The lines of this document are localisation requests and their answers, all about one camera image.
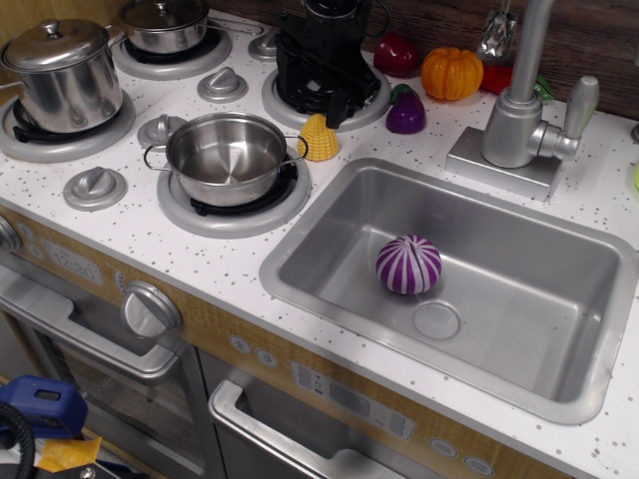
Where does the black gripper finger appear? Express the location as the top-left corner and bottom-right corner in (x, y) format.
(326, 89), (356, 129)

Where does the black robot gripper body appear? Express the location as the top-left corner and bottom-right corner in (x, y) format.
(276, 11), (380, 111)

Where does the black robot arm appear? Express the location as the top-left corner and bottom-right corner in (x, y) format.
(275, 1), (380, 129)

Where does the back right stove burner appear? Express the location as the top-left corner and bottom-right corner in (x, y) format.
(262, 66), (391, 133)

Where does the stove burner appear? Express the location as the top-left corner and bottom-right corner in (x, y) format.
(262, 66), (391, 133)
(157, 161), (311, 240)
(1, 92), (136, 164)
(112, 24), (232, 81)

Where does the yellow toy corn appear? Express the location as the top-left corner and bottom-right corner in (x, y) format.
(297, 114), (339, 162)

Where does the grey stove knob back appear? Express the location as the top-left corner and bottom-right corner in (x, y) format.
(248, 28), (279, 62)

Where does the grey stove knob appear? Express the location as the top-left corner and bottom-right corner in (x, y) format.
(137, 114), (187, 150)
(63, 167), (128, 212)
(197, 67), (249, 104)
(248, 28), (279, 62)

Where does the grey stove knob centre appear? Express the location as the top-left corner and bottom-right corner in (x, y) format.
(197, 67), (249, 104)

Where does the back left stove burner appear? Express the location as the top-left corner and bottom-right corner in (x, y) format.
(112, 24), (232, 81)

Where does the front right stove burner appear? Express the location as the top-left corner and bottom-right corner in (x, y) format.
(157, 161), (311, 240)

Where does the open steel pan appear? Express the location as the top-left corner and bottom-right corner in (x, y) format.
(159, 112), (309, 208)

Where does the grey stove knob middle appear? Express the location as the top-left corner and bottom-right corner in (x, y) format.
(137, 114), (187, 150)

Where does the grey stove knob front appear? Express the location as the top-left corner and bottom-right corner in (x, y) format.
(63, 167), (128, 212)

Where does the front left stove burner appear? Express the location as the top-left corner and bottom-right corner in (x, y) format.
(1, 92), (136, 164)

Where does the purple toy eggplant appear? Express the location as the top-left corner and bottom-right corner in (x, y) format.
(385, 84), (426, 135)

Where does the dark red toy pepper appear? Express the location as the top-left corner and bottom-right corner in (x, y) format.
(373, 31), (421, 78)

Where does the orange toy pumpkin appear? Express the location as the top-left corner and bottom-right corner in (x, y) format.
(420, 47), (484, 101)

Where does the red toy chili pepper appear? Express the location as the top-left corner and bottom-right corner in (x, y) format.
(480, 65), (513, 95)

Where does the small lidded steel pot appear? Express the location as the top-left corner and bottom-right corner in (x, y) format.
(118, 0), (208, 55)

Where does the crumpled foil piece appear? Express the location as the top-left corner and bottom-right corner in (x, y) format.
(476, 0), (518, 61)

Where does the purple striped toy onion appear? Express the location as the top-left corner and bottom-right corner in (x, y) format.
(375, 235), (442, 295)

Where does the silver toy faucet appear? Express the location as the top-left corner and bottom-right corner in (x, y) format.
(445, 0), (600, 202)

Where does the tall lidded steel pot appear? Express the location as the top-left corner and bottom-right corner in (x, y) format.
(1, 19), (126, 134)

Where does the grey toy sink basin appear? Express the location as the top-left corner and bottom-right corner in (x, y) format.
(260, 159), (638, 424)

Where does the round silver oven dial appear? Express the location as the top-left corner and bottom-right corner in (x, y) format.
(120, 280), (183, 338)

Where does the silver dial at left edge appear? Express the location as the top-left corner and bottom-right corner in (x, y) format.
(0, 217), (21, 252)

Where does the blue clamp tool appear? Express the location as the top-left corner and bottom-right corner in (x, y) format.
(1, 375), (88, 439)

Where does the yellow tape piece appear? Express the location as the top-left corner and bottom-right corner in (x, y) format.
(36, 437), (102, 473)

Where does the silver dishwasher door handle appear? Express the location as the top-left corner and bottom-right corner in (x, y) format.
(208, 379), (400, 479)

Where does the silver oven door handle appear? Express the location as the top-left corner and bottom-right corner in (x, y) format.
(1, 267), (180, 385)

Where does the black cable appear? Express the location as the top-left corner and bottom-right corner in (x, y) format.
(0, 401), (37, 479)

